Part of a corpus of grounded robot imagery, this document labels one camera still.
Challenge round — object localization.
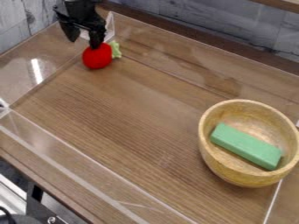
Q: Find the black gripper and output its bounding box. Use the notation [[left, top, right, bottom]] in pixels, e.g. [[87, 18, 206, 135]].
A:
[[54, 0, 107, 49]]

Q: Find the red plush fruit green leaf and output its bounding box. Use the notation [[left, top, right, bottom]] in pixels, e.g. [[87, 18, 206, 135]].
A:
[[82, 41, 122, 69]]

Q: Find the wooden bowl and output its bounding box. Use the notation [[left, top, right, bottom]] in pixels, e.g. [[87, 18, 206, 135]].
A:
[[199, 99, 299, 188]]

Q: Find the green rectangular block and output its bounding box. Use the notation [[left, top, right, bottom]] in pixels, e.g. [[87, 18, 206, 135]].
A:
[[210, 123, 283, 171]]

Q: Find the clear acrylic tray wall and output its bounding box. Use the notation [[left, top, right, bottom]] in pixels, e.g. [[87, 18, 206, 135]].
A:
[[0, 101, 197, 224]]

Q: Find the black metal table frame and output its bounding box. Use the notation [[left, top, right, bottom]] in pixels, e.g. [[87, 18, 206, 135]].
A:
[[26, 182, 70, 224]]

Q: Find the black cable bottom left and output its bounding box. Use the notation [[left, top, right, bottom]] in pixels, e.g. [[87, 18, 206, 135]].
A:
[[0, 205, 19, 224]]

